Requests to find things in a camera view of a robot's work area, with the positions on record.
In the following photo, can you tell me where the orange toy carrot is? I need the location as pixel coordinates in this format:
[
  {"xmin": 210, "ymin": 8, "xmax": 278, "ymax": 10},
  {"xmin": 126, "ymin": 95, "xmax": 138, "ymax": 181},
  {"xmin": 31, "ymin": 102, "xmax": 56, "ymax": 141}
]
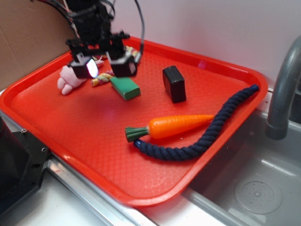
[{"xmin": 125, "ymin": 114, "xmax": 214, "ymax": 142}]

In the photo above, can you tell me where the red plastic tray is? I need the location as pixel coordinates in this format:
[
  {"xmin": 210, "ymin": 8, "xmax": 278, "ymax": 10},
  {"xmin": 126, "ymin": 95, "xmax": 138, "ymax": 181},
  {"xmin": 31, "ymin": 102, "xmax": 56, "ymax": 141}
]
[{"xmin": 0, "ymin": 41, "xmax": 268, "ymax": 207}]

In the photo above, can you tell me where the dark blue rope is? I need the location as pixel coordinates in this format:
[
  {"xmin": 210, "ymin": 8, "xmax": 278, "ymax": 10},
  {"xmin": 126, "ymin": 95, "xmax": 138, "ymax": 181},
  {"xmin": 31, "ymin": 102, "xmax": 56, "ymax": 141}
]
[{"xmin": 133, "ymin": 84, "xmax": 260, "ymax": 162}]

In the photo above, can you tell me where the multicolour twisted rope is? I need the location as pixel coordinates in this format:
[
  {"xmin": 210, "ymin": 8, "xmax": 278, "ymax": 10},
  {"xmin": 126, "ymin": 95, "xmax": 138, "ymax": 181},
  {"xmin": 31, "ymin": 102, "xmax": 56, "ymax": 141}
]
[{"xmin": 91, "ymin": 46, "xmax": 140, "ymax": 88}]

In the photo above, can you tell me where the green rectangular block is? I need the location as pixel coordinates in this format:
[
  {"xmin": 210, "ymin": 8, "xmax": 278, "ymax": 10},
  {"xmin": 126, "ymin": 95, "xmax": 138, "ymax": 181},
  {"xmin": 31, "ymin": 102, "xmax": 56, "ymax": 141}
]
[{"xmin": 110, "ymin": 77, "xmax": 141, "ymax": 101}]

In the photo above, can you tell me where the grey sink basin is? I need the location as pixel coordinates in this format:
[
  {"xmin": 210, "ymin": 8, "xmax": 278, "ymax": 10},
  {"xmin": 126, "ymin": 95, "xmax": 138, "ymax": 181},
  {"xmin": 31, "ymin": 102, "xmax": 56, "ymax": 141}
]
[{"xmin": 183, "ymin": 89, "xmax": 301, "ymax": 226}]

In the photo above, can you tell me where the black cable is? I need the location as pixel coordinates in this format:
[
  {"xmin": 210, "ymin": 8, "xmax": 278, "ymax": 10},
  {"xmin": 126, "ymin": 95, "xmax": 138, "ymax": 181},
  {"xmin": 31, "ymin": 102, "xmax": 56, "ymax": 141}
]
[{"xmin": 133, "ymin": 0, "xmax": 145, "ymax": 64}]

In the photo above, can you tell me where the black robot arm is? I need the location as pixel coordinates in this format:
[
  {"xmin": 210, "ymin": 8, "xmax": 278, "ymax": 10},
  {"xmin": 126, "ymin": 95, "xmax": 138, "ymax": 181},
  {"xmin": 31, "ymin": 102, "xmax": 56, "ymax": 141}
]
[{"xmin": 66, "ymin": 0, "xmax": 137, "ymax": 79}]

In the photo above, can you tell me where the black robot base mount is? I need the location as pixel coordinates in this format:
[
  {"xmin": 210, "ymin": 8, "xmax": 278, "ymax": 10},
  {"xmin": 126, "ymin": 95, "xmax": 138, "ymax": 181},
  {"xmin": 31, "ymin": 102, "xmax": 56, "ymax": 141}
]
[{"xmin": 0, "ymin": 119, "xmax": 50, "ymax": 217}]

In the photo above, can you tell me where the black rectangular block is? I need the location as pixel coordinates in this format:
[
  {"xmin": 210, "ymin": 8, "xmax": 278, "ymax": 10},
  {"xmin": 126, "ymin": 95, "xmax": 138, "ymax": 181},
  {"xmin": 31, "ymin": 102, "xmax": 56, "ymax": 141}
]
[{"xmin": 162, "ymin": 65, "xmax": 186, "ymax": 103}]

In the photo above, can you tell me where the brown cardboard sheet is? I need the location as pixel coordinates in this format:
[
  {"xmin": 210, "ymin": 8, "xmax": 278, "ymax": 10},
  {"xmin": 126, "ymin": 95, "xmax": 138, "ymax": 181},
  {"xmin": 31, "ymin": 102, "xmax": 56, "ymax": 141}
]
[{"xmin": 0, "ymin": 0, "xmax": 74, "ymax": 89}]

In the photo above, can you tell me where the grey faucet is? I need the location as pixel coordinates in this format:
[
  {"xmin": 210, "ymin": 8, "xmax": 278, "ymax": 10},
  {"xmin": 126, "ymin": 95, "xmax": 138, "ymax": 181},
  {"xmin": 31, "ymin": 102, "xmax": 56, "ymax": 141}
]
[{"xmin": 266, "ymin": 37, "xmax": 301, "ymax": 140}]

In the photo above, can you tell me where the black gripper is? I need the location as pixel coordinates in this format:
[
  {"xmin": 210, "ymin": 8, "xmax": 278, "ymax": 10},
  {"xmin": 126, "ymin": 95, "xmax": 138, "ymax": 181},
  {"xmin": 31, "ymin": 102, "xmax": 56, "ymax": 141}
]
[{"xmin": 66, "ymin": 22, "xmax": 137, "ymax": 79}]

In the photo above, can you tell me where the pink plush bunny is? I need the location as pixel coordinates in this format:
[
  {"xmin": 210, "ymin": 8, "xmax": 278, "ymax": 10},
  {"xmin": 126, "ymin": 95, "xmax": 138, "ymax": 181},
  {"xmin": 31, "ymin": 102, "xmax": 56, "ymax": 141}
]
[{"xmin": 57, "ymin": 60, "xmax": 104, "ymax": 96}]

